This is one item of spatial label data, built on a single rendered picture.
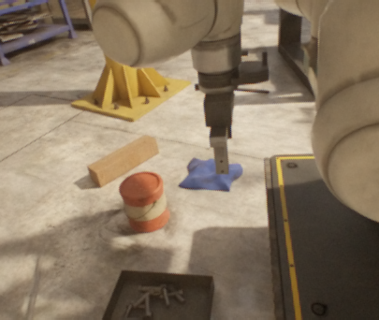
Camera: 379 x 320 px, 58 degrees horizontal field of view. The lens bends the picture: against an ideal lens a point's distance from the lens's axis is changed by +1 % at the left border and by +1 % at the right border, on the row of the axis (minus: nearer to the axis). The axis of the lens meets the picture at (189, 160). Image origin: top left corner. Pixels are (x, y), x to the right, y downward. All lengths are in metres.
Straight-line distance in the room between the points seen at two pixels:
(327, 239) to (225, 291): 0.44
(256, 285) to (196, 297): 0.22
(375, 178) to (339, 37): 0.12
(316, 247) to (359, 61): 0.74
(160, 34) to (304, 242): 0.73
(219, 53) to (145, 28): 0.21
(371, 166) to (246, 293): 1.03
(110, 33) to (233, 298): 1.02
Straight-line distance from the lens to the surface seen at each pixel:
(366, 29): 0.31
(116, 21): 0.41
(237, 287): 1.29
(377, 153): 0.29
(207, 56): 0.60
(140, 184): 1.47
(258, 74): 0.62
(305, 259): 0.96
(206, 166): 1.76
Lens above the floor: 1.06
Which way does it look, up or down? 34 degrees down
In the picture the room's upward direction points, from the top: 9 degrees counter-clockwise
